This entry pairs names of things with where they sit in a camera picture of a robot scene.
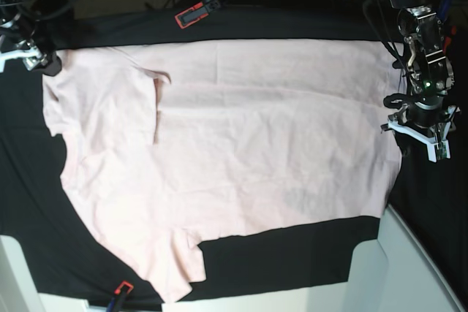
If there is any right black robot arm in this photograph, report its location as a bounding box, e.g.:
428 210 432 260
1 0 78 77

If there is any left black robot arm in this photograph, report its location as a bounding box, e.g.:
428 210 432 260
380 0 458 162

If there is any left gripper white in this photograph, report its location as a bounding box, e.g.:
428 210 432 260
381 105 461 161

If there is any red black clamp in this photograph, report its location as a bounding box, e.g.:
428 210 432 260
175 0 222 29

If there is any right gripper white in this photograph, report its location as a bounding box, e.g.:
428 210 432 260
0 45 48 73

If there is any red clamp right edge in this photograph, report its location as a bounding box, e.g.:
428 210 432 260
442 25 458 55

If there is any pale pink T-shirt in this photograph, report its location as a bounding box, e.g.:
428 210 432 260
42 39 401 303

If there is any white side table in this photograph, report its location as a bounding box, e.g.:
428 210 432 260
1 207 467 311

